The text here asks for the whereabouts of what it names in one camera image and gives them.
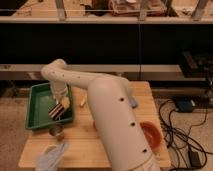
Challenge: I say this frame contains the white plastic fork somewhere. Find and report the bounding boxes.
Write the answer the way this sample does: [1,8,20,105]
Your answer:
[80,95,87,107]

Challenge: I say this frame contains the green plastic tray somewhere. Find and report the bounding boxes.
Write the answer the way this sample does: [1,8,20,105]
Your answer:
[25,83,75,131]

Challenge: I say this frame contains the black power adapter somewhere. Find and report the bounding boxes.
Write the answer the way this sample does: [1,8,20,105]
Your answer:
[188,150,201,167]

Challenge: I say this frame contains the black cable bundle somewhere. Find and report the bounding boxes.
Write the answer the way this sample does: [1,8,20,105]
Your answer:
[157,98,213,171]

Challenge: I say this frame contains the orange plastic bowl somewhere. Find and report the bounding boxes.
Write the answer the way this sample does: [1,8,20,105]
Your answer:
[140,121,162,152]

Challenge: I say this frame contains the white crumpled cloth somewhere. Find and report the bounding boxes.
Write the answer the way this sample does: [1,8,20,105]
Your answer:
[35,143,69,171]

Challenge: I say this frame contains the black equipment on shelf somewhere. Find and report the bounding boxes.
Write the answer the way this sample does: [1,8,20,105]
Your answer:
[179,51,213,78]

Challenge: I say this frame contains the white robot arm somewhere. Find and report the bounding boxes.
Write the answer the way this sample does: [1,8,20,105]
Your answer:
[41,59,161,171]

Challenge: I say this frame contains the green blue toy object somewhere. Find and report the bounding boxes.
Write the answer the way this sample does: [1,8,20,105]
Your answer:
[130,97,138,108]

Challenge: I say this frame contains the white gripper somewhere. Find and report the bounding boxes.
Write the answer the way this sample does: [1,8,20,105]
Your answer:
[50,81,70,109]

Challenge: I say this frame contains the dark box on floor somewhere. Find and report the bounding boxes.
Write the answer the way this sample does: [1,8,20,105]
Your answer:
[175,99,195,113]

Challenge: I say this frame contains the small metal cup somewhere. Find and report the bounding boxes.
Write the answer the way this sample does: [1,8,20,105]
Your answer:
[49,126,64,141]

